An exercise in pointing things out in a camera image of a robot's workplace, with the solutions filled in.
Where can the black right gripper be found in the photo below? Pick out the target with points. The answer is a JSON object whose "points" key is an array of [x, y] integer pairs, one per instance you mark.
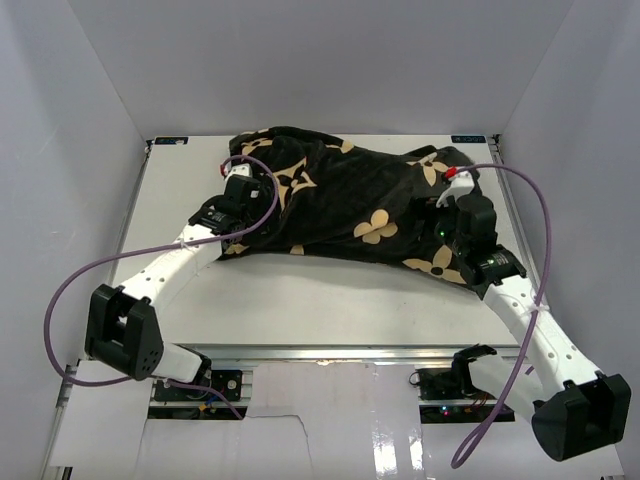
{"points": [[453, 207]]}

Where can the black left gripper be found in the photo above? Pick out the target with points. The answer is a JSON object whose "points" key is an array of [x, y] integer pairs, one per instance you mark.
{"points": [[263, 197]]}

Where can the black floral pillowcase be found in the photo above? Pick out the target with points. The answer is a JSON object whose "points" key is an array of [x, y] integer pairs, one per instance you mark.
{"points": [[343, 201]]}

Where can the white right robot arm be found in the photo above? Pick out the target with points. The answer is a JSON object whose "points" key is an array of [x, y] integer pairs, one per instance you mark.
{"points": [[572, 406]]}

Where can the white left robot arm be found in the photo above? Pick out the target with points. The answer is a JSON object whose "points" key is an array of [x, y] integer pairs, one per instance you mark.
{"points": [[123, 329]]}

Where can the blue right corner label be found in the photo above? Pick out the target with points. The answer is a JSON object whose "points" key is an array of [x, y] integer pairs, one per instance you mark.
{"points": [[468, 139]]}

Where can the blue corner label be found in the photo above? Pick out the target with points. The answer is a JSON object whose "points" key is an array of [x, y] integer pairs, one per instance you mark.
{"points": [[468, 139], [170, 140]]}

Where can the blue left corner label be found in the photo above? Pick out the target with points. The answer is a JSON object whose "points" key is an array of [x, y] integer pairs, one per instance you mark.
{"points": [[170, 140]]}

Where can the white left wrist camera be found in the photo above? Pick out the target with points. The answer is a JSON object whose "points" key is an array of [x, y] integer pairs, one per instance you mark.
{"points": [[229, 170]]}

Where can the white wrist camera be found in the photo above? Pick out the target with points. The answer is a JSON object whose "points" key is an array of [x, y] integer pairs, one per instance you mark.
{"points": [[458, 183], [229, 170]]}

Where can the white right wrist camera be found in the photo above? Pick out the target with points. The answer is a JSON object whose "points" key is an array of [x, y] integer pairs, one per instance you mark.
{"points": [[458, 183]]}

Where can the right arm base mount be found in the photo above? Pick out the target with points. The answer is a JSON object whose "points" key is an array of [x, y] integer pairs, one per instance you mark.
{"points": [[447, 396]]}

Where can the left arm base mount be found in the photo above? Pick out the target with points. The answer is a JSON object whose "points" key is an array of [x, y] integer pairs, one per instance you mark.
{"points": [[219, 398]]}

